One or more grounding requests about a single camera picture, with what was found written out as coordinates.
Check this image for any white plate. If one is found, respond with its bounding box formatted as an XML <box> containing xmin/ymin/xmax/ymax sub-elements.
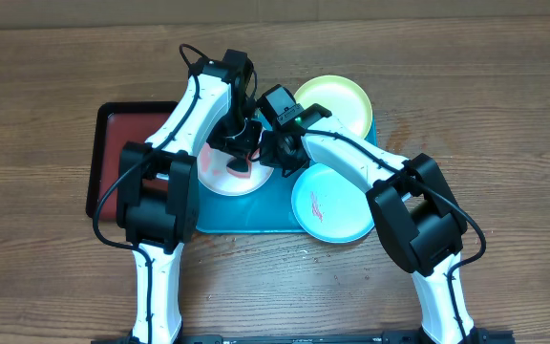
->
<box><xmin>198</xmin><ymin>143</ymin><xmax>273</xmax><ymax>196</ymax></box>

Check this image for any light blue plate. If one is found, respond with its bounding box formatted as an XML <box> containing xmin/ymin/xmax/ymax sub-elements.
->
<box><xmin>291</xmin><ymin>163</ymin><xmax>374</xmax><ymax>244</ymax></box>

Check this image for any yellow plate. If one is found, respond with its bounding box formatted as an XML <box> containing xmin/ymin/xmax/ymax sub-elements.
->
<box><xmin>294</xmin><ymin>75</ymin><xmax>373</xmax><ymax>139</ymax></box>

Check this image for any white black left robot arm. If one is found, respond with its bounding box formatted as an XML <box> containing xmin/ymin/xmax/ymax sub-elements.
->
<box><xmin>114</xmin><ymin>50</ymin><xmax>262</xmax><ymax>343</ymax></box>

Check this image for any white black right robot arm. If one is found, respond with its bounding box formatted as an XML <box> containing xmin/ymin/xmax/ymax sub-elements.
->
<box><xmin>260</xmin><ymin>104</ymin><xmax>481</xmax><ymax>343</ymax></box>

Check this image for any teal plastic tray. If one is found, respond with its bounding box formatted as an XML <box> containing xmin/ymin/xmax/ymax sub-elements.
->
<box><xmin>193</xmin><ymin>102</ymin><xmax>379</xmax><ymax>235</ymax></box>

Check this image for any black red rectangular tray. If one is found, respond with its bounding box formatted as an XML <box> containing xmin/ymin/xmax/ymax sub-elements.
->
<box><xmin>86</xmin><ymin>101</ymin><xmax>177</xmax><ymax>218</ymax></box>

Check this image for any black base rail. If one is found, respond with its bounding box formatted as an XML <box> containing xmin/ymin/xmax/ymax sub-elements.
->
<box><xmin>91</xmin><ymin>329</ymin><xmax>516</xmax><ymax>344</ymax></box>

